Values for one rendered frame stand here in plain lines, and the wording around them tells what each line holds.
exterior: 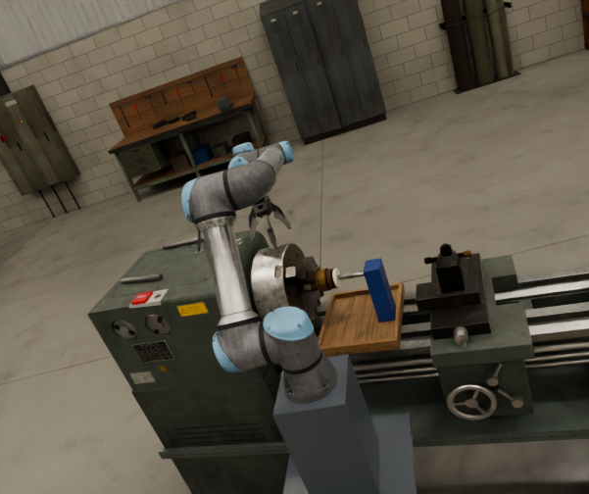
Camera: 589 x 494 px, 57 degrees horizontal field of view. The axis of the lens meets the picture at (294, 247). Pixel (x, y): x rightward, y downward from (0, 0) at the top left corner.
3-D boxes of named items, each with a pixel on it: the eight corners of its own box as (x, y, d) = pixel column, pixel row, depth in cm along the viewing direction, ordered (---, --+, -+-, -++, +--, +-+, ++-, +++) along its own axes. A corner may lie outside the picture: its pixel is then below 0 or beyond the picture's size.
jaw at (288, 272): (288, 288, 201) (275, 279, 191) (288, 276, 203) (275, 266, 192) (317, 284, 197) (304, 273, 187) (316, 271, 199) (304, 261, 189)
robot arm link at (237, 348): (269, 368, 136) (223, 163, 142) (216, 379, 139) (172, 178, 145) (282, 361, 147) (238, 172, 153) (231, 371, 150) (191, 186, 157)
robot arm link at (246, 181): (263, 161, 137) (287, 132, 183) (223, 172, 140) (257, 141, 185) (277, 203, 141) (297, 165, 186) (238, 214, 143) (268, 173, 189)
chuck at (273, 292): (278, 344, 197) (251, 269, 187) (299, 303, 225) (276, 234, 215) (301, 342, 194) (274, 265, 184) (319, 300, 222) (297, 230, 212)
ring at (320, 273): (306, 278, 196) (329, 273, 192) (311, 265, 203) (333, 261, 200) (314, 299, 199) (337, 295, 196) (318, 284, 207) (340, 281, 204)
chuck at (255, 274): (269, 346, 199) (242, 271, 189) (292, 304, 226) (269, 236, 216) (278, 345, 197) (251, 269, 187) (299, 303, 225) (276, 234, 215)
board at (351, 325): (318, 358, 195) (315, 349, 194) (333, 301, 226) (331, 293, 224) (399, 349, 185) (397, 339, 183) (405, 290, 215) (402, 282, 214)
